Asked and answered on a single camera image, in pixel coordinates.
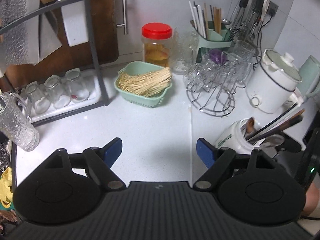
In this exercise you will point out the brown wooden spoon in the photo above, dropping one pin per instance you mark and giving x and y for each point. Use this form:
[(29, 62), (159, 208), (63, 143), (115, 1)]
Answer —
[(249, 127)]

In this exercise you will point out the metal cabinet handle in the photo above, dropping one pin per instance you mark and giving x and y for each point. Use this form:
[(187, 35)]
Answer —
[(124, 14)]

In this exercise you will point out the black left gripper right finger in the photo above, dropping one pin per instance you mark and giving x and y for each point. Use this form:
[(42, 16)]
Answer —
[(218, 162)]

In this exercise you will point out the person's right hand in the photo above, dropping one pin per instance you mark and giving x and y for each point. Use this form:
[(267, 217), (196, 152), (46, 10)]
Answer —
[(312, 199)]

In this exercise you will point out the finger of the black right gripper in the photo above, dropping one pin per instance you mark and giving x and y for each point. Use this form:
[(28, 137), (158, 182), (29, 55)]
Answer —
[(289, 144)]

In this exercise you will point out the textured glass mug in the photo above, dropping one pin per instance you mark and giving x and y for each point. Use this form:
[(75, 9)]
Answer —
[(244, 50)]

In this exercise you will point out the green utensil drainer holder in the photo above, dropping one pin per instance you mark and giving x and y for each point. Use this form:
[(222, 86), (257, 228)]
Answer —
[(215, 41)]

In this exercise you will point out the purple lid container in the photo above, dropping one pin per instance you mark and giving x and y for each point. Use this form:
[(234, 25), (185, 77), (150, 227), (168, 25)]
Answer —
[(217, 56)]

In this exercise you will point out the wooden chopstick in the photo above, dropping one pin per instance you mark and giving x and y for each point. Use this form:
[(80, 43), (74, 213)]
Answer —
[(287, 122)]

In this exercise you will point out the red lid plastic jar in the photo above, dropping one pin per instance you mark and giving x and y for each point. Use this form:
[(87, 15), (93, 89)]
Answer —
[(156, 40)]

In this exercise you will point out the white electric cooking pot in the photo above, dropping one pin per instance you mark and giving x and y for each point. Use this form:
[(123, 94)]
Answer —
[(276, 82)]

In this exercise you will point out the black chopstick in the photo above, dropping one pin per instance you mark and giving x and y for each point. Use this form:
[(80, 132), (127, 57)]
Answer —
[(277, 127), (274, 121)]

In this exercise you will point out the metal wire cup rack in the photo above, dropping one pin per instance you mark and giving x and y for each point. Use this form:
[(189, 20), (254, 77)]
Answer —
[(211, 87)]

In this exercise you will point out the tall textured glass pitcher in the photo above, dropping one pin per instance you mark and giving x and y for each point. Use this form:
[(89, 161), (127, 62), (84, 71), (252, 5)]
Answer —
[(15, 122)]

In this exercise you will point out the stainless steel spoon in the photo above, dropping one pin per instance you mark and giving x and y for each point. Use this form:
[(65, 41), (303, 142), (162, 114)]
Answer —
[(272, 141)]

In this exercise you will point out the bundle of dry noodles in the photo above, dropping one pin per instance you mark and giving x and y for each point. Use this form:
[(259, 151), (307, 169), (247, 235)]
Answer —
[(147, 85)]

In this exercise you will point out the wooden cutting board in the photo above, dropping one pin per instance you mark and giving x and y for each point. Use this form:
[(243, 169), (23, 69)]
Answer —
[(29, 29)]

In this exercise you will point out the hanging kitchen utensils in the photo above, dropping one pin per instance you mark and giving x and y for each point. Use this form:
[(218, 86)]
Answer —
[(247, 19)]

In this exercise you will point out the white Starbucks ceramic jar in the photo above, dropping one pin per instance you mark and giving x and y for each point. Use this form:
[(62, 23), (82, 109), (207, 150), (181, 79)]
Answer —
[(234, 138)]

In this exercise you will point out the green plastic basket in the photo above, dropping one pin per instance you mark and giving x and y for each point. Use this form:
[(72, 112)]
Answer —
[(136, 68)]

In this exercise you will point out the upturned clear glass cup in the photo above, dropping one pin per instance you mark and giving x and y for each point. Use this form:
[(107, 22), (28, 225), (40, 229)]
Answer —
[(37, 97)]

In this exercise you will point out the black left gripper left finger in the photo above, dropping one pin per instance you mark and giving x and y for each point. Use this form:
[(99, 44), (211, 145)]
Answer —
[(99, 162)]

